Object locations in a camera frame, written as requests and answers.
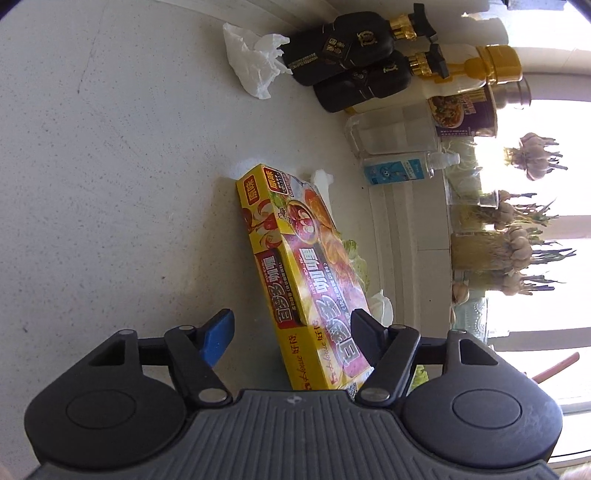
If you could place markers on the sprouting garlic in container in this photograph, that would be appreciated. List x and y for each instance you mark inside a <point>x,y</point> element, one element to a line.
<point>480,251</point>
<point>505,212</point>
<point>515,282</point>

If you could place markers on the purple instant noodle cup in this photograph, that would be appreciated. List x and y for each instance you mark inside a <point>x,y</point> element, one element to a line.
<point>461,113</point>

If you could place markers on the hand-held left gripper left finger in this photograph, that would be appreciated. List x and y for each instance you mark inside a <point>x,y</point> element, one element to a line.
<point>217,337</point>

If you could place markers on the metal flask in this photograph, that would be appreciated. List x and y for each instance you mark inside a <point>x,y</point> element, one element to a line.
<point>512,92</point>

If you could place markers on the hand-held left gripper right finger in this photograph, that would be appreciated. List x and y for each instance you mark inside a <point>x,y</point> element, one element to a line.
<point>364,330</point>

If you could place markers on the napa cabbage leaf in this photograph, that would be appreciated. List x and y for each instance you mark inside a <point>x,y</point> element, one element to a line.
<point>358,263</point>

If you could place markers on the white tissue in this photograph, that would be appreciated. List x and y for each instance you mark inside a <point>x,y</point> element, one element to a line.
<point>249,60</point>

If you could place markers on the sprouting garlic bunch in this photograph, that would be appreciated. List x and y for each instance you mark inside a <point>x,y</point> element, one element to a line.
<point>535,159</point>

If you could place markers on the clear measuring jug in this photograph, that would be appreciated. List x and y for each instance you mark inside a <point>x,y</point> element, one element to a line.
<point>392,134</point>

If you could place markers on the textured glass jar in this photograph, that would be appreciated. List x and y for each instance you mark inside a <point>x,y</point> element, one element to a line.
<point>471,318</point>

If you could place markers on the clear glass jar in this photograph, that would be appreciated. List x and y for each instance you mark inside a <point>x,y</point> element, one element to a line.
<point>461,184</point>

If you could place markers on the yellow food box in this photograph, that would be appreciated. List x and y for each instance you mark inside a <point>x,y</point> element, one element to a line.
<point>295,249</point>

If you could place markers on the loose garlic bulb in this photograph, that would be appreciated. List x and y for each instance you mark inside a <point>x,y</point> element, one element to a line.
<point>461,293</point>

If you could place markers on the clear bottle blue label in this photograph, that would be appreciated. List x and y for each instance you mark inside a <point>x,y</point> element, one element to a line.
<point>397,168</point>

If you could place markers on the wooden stick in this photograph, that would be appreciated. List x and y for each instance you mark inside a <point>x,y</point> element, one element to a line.
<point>561,364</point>

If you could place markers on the yellow cap sauce bottle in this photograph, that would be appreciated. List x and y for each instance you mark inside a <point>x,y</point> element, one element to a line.
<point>498,64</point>

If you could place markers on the dark bottle gold neck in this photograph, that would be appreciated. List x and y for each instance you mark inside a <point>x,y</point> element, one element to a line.
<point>341,46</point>
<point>360,87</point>

